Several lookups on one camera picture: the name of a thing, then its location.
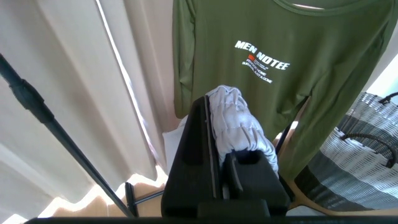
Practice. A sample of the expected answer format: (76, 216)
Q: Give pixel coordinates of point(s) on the white laundry basket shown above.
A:
(357, 171)

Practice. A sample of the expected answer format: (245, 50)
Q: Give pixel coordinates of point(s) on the beige curtain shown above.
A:
(77, 77)

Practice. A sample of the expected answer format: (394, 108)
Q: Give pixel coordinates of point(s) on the black clothes rack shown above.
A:
(31, 99)

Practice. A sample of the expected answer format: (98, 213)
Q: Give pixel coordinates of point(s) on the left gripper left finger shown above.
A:
(189, 180)

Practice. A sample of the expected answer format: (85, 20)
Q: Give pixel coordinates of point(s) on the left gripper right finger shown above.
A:
(261, 183)

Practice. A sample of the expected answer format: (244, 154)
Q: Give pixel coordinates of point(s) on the blue-grey garment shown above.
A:
(236, 124)

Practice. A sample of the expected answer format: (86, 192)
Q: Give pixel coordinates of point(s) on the green long-sleeved shirt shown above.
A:
(311, 46)

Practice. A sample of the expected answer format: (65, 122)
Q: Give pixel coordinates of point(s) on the pink clothes hanger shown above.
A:
(308, 6)

